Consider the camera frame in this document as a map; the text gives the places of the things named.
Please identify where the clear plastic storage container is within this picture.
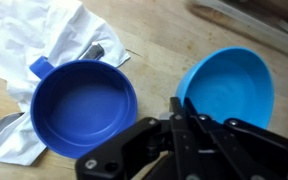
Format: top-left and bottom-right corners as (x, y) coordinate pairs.
(195, 0), (288, 63)

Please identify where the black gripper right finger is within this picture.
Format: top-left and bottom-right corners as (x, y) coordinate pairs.
(183, 97), (288, 180)

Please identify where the small white crumpled cloth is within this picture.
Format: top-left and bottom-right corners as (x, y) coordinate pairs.
(0, 0), (132, 167)

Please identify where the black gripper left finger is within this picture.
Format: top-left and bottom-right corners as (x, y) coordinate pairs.
(74, 96), (199, 180)

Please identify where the dark blue bowl with handle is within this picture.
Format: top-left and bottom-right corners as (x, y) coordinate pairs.
(29, 55), (139, 160)

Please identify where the light blue plastic bowl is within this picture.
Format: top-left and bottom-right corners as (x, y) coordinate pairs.
(174, 46), (275, 131)

